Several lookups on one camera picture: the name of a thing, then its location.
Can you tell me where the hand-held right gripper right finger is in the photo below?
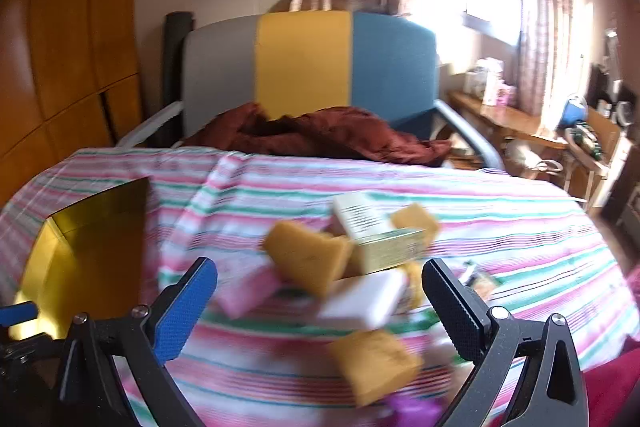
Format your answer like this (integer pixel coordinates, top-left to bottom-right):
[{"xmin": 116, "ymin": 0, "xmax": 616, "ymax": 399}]
[{"xmin": 422, "ymin": 258, "xmax": 588, "ymax": 427}]

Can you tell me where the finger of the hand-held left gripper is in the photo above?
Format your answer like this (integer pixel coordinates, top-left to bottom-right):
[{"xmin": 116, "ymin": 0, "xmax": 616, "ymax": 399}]
[
  {"xmin": 0, "ymin": 336, "xmax": 60, "ymax": 380},
  {"xmin": 0, "ymin": 301, "xmax": 40, "ymax": 328}
]

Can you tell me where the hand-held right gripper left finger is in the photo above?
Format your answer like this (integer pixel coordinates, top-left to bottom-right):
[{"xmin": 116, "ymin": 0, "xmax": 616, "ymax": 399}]
[{"xmin": 55, "ymin": 257, "xmax": 219, "ymax": 427}]

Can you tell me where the small dark packet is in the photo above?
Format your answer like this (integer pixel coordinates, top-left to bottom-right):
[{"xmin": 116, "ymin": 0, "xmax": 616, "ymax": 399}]
[{"xmin": 462, "ymin": 261, "xmax": 498, "ymax": 300}]

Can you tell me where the yellow sponge block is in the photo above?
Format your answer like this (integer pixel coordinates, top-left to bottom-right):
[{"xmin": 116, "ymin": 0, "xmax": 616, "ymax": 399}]
[
  {"xmin": 400, "ymin": 261, "xmax": 427, "ymax": 310},
  {"xmin": 263, "ymin": 221, "xmax": 355, "ymax": 299},
  {"xmin": 390, "ymin": 203, "xmax": 442, "ymax": 249},
  {"xmin": 326, "ymin": 329, "xmax": 424, "ymax": 409}
]

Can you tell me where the pink ribbed plastic item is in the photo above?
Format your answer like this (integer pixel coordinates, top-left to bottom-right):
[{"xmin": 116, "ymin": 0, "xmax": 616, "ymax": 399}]
[{"xmin": 214, "ymin": 266, "xmax": 287, "ymax": 319}]

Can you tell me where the white rectangular bar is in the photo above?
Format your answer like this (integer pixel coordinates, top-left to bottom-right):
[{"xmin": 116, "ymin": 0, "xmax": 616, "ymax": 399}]
[{"xmin": 314, "ymin": 269, "xmax": 409, "ymax": 334}]

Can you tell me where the shiny gold box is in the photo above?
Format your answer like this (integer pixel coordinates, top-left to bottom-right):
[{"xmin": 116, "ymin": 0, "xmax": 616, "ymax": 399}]
[{"xmin": 10, "ymin": 177, "xmax": 152, "ymax": 344}]

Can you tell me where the cream cardboard carton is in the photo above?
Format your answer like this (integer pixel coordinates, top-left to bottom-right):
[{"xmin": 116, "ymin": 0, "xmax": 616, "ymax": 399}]
[{"xmin": 331, "ymin": 192, "xmax": 427, "ymax": 279}]

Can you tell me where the purple item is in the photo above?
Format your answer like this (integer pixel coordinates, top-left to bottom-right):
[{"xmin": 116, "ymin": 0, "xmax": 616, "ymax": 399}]
[{"xmin": 384, "ymin": 393, "xmax": 453, "ymax": 427}]

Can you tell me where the striped pink green cloth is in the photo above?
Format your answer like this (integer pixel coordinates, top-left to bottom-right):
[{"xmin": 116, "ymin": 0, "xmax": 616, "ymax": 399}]
[{"xmin": 0, "ymin": 147, "xmax": 627, "ymax": 427}]

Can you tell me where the white bag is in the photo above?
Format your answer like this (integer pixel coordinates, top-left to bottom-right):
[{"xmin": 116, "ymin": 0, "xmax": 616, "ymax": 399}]
[{"xmin": 504, "ymin": 138, "xmax": 567, "ymax": 182}]

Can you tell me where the red blanket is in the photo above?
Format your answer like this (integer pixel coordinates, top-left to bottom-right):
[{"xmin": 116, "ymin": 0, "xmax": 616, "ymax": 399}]
[{"xmin": 582, "ymin": 339, "xmax": 640, "ymax": 427}]

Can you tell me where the pink quilt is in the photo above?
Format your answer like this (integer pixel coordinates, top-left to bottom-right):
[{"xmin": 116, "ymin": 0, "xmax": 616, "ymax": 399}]
[{"xmin": 622, "ymin": 266, "xmax": 640, "ymax": 309}]

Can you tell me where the wooden desk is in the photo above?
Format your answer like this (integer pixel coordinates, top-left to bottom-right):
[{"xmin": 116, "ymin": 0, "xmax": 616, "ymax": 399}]
[{"xmin": 446, "ymin": 89, "xmax": 623, "ymax": 210}]

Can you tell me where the brown cardboard box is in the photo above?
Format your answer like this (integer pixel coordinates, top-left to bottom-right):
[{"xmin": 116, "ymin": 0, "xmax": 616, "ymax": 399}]
[{"xmin": 584, "ymin": 107, "xmax": 633, "ymax": 210}]

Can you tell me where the green bottle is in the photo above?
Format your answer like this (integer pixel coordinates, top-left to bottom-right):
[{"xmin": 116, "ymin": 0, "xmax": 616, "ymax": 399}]
[{"xmin": 574, "ymin": 121, "xmax": 605, "ymax": 158}]

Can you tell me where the dark red jacket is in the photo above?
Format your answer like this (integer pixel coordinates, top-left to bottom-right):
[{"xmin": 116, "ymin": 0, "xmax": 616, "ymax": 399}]
[{"xmin": 181, "ymin": 102, "xmax": 454, "ymax": 168}]

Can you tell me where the pink white carton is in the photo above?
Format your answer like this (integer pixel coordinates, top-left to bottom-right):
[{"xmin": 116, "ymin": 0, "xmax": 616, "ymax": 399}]
[{"xmin": 482, "ymin": 71, "xmax": 519, "ymax": 108}]

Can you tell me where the white printed carton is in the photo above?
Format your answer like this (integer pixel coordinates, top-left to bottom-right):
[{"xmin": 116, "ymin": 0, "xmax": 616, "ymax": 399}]
[{"xmin": 462, "ymin": 58, "xmax": 490, "ymax": 102}]

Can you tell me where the blue round container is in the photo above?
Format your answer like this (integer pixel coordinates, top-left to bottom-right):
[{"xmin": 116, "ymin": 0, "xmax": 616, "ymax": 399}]
[{"xmin": 559, "ymin": 93, "xmax": 589, "ymax": 128}]

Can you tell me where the white round appliance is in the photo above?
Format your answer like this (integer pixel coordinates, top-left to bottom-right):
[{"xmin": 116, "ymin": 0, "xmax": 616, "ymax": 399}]
[{"xmin": 614, "ymin": 98, "xmax": 637, "ymax": 126}]

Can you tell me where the grey yellow blue chair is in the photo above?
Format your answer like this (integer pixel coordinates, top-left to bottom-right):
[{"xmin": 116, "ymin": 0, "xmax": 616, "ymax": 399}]
[{"xmin": 116, "ymin": 9, "xmax": 505, "ymax": 172}]

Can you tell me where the wooden wardrobe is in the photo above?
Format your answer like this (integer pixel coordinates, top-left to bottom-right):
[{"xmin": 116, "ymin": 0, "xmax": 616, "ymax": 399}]
[{"xmin": 0, "ymin": 0, "xmax": 147, "ymax": 210}]

